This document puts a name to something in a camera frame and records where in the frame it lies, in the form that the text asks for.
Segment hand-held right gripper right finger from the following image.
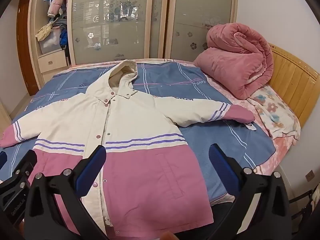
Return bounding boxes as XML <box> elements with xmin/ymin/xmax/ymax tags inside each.
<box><xmin>208</xmin><ymin>144</ymin><xmax>293</xmax><ymax>240</ymax></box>

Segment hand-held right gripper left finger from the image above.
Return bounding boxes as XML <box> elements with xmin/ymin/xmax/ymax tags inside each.
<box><xmin>24</xmin><ymin>144</ymin><xmax>112</xmax><ymax>240</ymax></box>

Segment cream and pink hooded jacket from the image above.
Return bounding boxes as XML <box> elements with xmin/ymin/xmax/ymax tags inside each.
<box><xmin>0</xmin><ymin>59</ymin><xmax>255</xmax><ymax>235</ymax></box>

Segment flower print pillow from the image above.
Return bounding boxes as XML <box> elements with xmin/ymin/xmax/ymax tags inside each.
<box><xmin>247</xmin><ymin>84</ymin><xmax>301</xmax><ymax>140</ymax></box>

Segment black metal rack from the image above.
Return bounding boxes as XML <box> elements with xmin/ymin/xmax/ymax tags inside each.
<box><xmin>290</xmin><ymin>182</ymin><xmax>320</xmax><ymax>230</ymax></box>

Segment blue plaid bed cover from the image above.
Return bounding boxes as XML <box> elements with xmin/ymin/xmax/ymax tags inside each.
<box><xmin>0</xmin><ymin>61</ymin><xmax>277</xmax><ymax>203</ymax></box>

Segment rolled pink quilt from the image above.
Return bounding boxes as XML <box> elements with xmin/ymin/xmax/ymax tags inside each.
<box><xmin>194</xmin><ymin>23</ymin><xmax>274</xmax><ymax>100</ymax></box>

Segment brown wooden door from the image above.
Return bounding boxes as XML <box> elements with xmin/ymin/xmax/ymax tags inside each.
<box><xmin>16</xmin><ymin>0</ymin><xmax>39</xmax><ymax>97</ymax></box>

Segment light wooden drawer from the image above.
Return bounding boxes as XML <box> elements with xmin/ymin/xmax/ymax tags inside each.
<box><xmin>39</xmin><ymin>51</ymin><xmax>68</xmax><ymax>74</ymax></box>

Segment wooden headboard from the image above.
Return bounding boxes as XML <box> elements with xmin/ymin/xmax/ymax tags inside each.
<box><xmin>269</xmin><ymin>42</ymin><xmax>320</xmax><ymax>128</ymax></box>

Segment translucent storage box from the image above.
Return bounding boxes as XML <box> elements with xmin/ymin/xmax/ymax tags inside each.
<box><xmin>40</xmin><ymin>30</ymin><xmax>63</xmax><ymax>54</ymax></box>

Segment blue cloth bundle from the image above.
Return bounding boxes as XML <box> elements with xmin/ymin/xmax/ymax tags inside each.
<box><xmin>59</xmin><ymin>29</ymin><xmax>68</xmax><ymax>50</ymax></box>

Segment beige crumpled cloth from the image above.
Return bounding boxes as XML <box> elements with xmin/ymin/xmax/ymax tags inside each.
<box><xmin>35</xmin><ymin>21</ymin><xmax>54</xmax><ymax>42</ymax></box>

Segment wardrobe with frosted sliding doors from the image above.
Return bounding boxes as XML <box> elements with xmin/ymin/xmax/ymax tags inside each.
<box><xmin>26</xmin><ymin>0</ymin><xmax>238</xmax><ymax>90</ymax></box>

